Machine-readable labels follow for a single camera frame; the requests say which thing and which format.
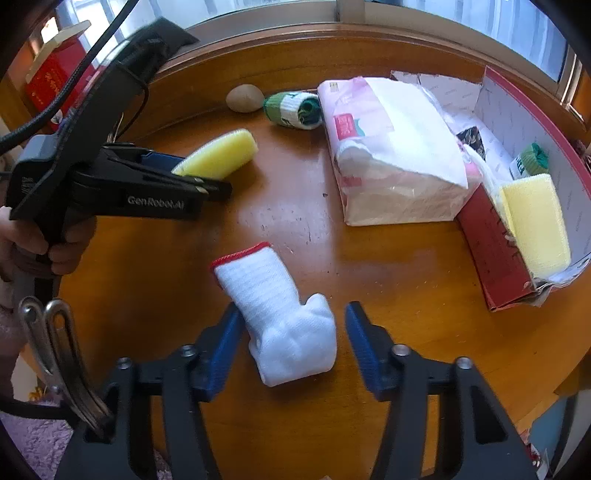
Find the person's left forearm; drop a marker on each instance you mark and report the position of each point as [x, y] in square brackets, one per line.
[7, 323]

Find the pink tissue pack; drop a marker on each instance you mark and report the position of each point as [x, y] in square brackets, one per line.
[397, 152]

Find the red gift box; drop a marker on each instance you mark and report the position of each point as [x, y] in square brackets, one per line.
[51, 83]

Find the rolled green white sock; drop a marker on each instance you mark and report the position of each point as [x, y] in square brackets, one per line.
[288, 110]

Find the dark patterned cloth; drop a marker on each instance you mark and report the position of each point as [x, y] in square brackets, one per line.
[471, 141]

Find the beige stone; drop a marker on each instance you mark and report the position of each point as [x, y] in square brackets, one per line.
[244, 98]

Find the red shoebox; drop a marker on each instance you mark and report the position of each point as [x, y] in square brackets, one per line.
[498, 258]

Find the white sock with green print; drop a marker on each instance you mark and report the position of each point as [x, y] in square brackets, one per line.
[531, 159]

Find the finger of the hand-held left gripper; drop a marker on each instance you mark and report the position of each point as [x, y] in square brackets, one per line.
[203, 188]
[161, 160]

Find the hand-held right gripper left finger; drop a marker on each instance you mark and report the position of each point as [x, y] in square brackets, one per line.
[226, 350]

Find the white cloth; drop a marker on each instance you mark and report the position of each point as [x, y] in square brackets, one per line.
[485, 170]

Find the window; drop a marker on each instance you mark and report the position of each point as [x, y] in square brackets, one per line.
[508, 27]

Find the yellow sponge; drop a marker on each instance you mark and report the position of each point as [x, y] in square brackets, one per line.
[221, 152]
[535, 230]

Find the pink fuzzy clothing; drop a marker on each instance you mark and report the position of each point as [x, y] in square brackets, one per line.
[27, 447]

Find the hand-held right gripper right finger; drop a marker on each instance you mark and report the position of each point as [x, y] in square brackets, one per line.
[364, 350]

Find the white sock with red trim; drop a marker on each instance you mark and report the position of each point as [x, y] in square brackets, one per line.
[286, 337]

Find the metal carabiner clip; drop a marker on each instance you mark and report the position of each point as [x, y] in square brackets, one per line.
[34, 323]

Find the person's left hand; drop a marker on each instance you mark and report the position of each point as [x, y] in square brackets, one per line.
[71, 254]

